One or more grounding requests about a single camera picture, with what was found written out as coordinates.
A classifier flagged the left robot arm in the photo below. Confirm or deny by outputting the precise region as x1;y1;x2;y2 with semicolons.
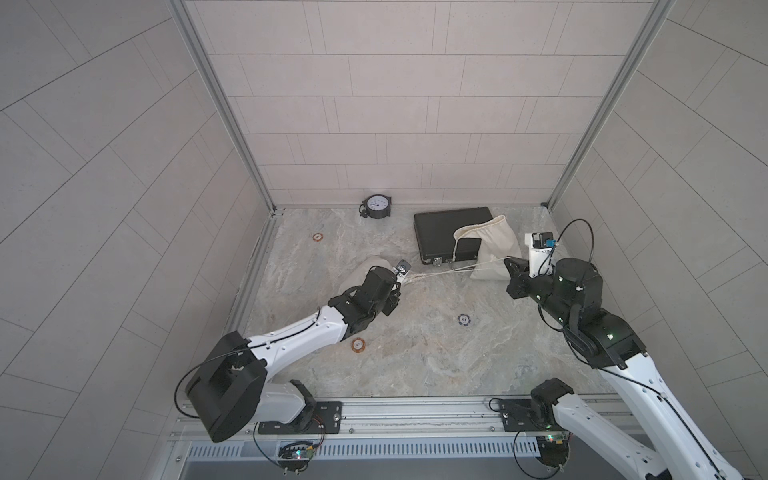
178;261;411;443

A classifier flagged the black hard case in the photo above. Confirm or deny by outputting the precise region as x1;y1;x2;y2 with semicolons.
414;207;492;265

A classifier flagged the circuit board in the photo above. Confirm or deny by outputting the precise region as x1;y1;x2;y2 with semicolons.
536;434;570;470
277;441;317;475

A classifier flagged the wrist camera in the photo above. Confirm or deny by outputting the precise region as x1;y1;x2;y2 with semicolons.
524;232;556;278
394;260;411;282

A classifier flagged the black round gauge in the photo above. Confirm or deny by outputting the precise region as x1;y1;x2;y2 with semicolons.
359;194;392;220

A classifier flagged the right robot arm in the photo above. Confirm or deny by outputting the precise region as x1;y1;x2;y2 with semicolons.
504;257;742;479

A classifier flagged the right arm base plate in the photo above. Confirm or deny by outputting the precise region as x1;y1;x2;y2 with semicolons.
495;399;547;433

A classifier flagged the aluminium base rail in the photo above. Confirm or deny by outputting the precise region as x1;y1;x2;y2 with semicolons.
161;392;649;445

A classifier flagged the cream cloth soil bag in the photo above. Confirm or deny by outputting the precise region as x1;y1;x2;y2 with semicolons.
338;256;510;294

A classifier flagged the left circuit board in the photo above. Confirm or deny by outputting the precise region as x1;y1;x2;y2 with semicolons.
277;441;317;475

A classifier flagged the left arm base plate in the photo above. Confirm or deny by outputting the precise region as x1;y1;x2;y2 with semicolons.
257;401;344;436

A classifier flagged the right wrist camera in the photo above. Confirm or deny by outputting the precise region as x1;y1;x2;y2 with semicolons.
524;232;556;278

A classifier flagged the right circuit board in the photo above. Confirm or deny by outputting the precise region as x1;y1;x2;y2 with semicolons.
536;434;570;470

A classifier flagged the white vent grille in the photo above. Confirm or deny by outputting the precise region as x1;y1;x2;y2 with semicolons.
188;437;541;461

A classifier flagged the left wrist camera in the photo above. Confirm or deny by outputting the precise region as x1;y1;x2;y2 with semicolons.
394;260;411;282

